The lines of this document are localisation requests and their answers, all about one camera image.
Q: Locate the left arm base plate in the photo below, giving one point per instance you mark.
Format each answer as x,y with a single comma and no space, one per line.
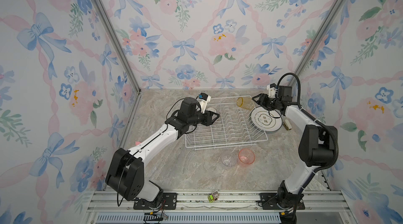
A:
165,200

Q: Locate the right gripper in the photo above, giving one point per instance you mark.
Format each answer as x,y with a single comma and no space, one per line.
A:
261,100

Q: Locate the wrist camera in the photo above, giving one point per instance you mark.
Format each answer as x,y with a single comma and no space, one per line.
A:
203,100
280,91

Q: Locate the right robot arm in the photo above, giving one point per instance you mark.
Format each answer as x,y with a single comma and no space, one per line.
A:
318,148

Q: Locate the left aluminium corner post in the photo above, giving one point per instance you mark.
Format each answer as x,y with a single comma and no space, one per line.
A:
106,22

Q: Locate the clear glass cup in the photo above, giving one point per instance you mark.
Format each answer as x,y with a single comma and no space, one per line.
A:
228,160

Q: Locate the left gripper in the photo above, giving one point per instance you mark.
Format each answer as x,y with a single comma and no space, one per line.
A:
208,118

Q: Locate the right aluminium corner post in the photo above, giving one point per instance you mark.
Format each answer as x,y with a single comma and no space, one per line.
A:
326,24

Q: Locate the white wire dish rack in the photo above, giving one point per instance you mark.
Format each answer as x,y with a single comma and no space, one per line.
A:
234,127

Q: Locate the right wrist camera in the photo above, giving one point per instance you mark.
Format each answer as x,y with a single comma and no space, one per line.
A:
280,91

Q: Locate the striped ceramic bowl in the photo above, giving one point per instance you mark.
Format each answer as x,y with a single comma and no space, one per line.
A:
212,109

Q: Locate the white plate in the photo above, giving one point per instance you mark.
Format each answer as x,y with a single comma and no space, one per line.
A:
266,121

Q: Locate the aluminium corner post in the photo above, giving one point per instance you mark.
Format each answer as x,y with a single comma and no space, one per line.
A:
106,22
326,24

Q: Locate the aluminium front rail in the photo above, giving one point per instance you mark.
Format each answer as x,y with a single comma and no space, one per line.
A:
231,207

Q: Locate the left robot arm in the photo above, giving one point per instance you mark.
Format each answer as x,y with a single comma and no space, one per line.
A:
126,174

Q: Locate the yellow glass cup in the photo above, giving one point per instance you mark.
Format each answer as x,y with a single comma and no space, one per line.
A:
245,102

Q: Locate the green yellow toy car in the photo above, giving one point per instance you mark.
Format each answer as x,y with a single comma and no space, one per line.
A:
213,196

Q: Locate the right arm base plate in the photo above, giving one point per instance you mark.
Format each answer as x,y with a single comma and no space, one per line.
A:
272,201

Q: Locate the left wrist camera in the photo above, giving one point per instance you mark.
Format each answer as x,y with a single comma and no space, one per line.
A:
203,100

